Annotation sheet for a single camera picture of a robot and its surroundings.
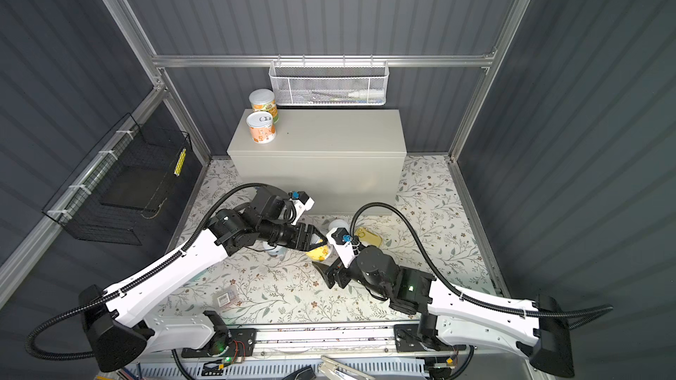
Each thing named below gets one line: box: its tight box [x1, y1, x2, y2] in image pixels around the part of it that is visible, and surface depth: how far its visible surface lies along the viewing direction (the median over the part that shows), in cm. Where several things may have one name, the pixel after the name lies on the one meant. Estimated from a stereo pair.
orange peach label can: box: [246, 110, 278, 145], surface depth 77 cm
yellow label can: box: [306, 245, 329, 262], surface depth 69 cm
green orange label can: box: [248, 88, 280, 124], surface depth 80 cm
